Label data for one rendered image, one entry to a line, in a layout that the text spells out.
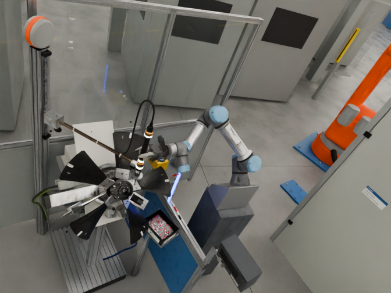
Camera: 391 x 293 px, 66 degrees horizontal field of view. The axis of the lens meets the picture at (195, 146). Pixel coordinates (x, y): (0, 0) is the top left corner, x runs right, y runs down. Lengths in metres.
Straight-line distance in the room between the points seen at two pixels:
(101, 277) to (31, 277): 0.55
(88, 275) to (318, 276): 2.21
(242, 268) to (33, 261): 1.85
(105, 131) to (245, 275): 1.25
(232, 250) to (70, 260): 1.55
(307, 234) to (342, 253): 0.37
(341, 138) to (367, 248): 2.49
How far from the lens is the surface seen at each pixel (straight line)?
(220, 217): 2.25
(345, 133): 5.20
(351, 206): 3.03
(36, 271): 2.97
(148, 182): 2.01
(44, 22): 1.80
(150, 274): 3.01
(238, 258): 1.82
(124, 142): 1.92
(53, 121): 2.03
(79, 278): 2.85
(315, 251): 3.41
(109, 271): 2.88
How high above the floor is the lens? 2.67
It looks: 38 degrees down
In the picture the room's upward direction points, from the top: 23 degrees clockwise
